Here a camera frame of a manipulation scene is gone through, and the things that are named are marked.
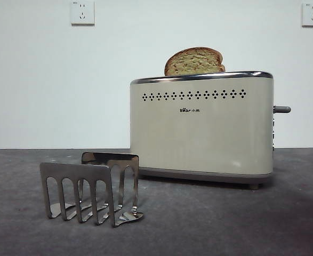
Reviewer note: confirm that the brown-crusted bread slice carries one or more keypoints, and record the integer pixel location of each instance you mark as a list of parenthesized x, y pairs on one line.
[(193, 62)]

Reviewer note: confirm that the cream toaster with chrome rim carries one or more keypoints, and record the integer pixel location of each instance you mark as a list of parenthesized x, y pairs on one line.
[(199, 138)]

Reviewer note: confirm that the shiny steel toast rack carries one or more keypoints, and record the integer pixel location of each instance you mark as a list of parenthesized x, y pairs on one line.
[(75, 170)]

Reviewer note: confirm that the grey toaster lever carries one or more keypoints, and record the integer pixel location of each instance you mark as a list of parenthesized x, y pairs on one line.
[(282, 109)]

